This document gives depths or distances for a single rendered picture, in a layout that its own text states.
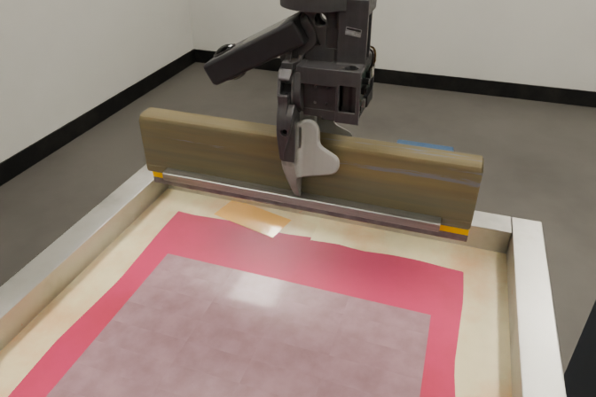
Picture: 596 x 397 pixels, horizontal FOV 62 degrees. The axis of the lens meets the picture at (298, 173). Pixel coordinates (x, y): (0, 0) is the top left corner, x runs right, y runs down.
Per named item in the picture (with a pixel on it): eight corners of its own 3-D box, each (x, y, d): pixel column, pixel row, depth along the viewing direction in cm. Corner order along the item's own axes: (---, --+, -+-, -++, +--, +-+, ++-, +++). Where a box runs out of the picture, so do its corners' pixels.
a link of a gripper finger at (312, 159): (333, 213, 51) (340, 127, 48) (278, 203, 53) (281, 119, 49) (340, 201, 54) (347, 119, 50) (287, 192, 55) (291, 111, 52)
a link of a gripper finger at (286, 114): (289, 167, 49) (293, 78, 46) (275, 165, 50) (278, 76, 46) (303, 152, 53) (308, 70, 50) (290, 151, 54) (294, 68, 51)
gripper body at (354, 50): (356, 133, 47) (364, 1, 41) (271, 121, 49) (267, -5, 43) (372, 103, 53) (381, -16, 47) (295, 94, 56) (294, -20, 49)
